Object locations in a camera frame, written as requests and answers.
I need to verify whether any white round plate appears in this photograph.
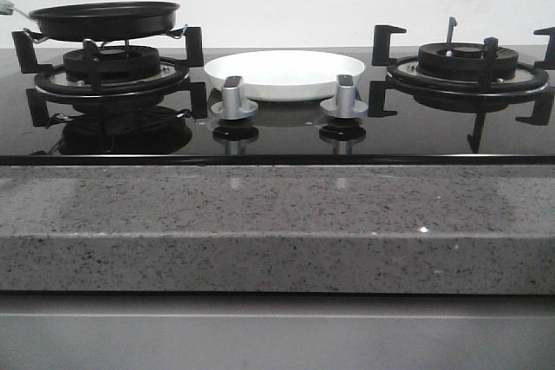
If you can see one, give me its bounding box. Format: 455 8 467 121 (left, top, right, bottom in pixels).
204 50 366 102

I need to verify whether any black frying pan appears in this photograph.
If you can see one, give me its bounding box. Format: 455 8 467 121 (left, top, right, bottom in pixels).
25 1 186 42

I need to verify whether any left silver control knob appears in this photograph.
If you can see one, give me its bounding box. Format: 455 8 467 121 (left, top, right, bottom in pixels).
211 75 258 120

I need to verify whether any silver control knob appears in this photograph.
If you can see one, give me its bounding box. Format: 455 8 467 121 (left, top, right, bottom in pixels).
211 75 258 120
320 75 369 119

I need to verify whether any right silver control knob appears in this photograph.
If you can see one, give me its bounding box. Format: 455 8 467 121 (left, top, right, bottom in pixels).
320 75 369 119

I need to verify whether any left black burner head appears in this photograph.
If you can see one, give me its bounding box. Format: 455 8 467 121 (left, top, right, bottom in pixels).
63 45 160 83

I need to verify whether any black burner head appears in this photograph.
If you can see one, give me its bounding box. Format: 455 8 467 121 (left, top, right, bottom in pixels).
417 42 519 81
63 45 160 83

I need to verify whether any right black burner head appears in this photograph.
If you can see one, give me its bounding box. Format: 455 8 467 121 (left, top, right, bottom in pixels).
417 42 519 81

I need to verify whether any black glass gas cooktop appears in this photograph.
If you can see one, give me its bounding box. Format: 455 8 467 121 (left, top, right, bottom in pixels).
1 49 554 166

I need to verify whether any grey cabinet drawer front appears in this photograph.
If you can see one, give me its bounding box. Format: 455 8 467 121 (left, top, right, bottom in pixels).
1 294 554 369

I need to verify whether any chrome wire pan reducer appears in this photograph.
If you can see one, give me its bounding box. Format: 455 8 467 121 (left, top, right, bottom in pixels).
23 25 188 47

